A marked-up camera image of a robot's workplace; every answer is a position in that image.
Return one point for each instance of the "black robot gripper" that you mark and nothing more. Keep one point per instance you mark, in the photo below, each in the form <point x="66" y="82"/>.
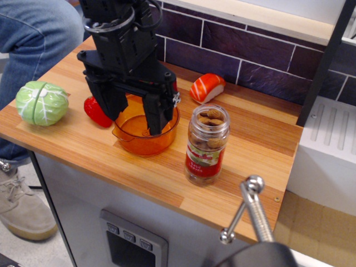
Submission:
<point x="124" y="61"/>

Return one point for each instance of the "clear jar of almonds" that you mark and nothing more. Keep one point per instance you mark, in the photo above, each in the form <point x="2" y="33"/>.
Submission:
<point x="208" y="134"/>

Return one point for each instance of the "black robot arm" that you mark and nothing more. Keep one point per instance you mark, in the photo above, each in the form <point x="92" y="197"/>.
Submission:
<point x="145" y="15"/>

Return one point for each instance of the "orange transparent plastic pot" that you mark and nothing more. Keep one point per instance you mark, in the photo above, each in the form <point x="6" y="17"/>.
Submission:
<point x="133" y="134"/>

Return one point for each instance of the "red toy strawberry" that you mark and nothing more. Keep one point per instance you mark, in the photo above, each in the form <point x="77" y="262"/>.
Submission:
<point x="95" y="112"/>

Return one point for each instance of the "toy salmon sushi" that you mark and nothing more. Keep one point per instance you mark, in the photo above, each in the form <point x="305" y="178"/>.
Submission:
<point x="207" y="87"/>

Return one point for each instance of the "green toy cabbage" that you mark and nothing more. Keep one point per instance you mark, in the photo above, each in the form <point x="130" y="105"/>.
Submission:
<point x="41" y="103"/>

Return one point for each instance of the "person's blue jeans leg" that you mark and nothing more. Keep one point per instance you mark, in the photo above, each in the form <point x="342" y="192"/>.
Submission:
<point x="36" y="35"/>

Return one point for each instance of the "grey oven control panel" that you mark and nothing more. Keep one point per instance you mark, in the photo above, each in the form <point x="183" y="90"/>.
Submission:
<point x="131" y="245"/>

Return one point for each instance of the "beige suede shoe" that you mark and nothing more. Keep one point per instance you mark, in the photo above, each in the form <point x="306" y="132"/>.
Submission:
<point x="23" y="213"/>

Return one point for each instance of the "white toy sink unit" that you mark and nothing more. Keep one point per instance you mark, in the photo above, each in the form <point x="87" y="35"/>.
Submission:
<point x="324" y="166"/>

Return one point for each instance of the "metal clamp screw handle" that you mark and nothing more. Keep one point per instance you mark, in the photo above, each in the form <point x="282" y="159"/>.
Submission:
<point x="250" y="190"/>

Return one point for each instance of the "black metal shelf post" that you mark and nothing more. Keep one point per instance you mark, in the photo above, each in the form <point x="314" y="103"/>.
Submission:
<point x="322" y="70"/>

